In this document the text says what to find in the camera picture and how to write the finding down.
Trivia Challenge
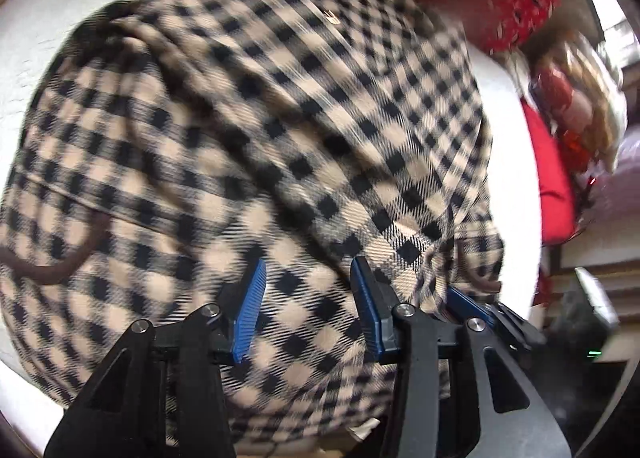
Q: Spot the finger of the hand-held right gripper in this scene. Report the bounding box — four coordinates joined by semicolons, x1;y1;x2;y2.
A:
445;286;548;355

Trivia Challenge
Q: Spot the clear plastic bag of toys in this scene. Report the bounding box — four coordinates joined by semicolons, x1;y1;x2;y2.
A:
530;33;629;175

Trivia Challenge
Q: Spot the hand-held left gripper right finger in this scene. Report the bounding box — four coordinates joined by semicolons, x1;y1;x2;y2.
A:
350;256;572;458

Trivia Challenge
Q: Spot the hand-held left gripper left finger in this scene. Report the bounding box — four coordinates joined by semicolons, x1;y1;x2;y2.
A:
45;259;268;458

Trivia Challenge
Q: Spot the plain red cloth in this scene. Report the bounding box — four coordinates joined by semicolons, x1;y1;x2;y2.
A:
520;98;579;247

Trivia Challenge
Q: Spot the black and cream checked coat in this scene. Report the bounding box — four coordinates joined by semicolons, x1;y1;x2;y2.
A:
0;0;507;455

